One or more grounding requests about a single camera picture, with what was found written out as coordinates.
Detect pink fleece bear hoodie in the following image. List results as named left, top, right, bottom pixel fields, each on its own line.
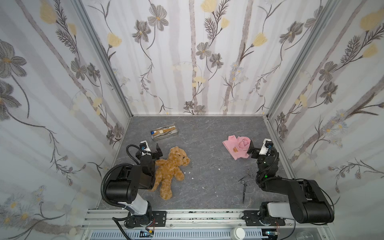
left=223, top=135, right=251, bottom=160

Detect brown teddy bear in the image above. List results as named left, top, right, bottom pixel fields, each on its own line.
left=151, top=147, right=190, bottom=200

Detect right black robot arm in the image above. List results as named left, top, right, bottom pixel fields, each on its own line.
left=247, top=139, right=335, bottom=225

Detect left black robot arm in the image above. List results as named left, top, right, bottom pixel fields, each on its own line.
left=101, top=141, right=163, bottom=230

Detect clear plastic tool box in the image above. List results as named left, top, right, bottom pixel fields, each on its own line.
left=150, top=124, right=179, bottom=141

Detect small black scissors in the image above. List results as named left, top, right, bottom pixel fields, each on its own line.
left=240, top=180, right=250, bottom=204

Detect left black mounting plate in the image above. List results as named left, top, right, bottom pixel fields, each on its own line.
left=124, top=211, right=167, bottom=229

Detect black mounting plate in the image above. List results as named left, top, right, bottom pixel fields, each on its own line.
left=124, top=211, right=167, bottom=229
left=241, top=210, right=286, bottom=227

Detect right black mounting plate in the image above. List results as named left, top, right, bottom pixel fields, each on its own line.
left=241, top=210, right=286, bottom=227

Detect white round cap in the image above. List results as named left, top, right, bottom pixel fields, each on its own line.
left=230, top=227, right=246, bottom=240

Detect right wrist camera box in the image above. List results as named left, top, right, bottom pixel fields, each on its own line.
left=259, top=139, right=274, bottom=155

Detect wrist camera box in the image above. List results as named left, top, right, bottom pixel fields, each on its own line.
left=259, top=139, right=274, bottom=155
left=139, top=141, right=151, bottom=155

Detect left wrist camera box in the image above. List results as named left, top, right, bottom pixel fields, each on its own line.
left=139, top=141, right=151, bottom=155

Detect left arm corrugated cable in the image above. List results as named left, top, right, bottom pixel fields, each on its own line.
left=100, top=163, right=134, bottom=208

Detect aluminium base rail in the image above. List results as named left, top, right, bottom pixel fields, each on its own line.
left=82, top=209, right=334, bottom=240

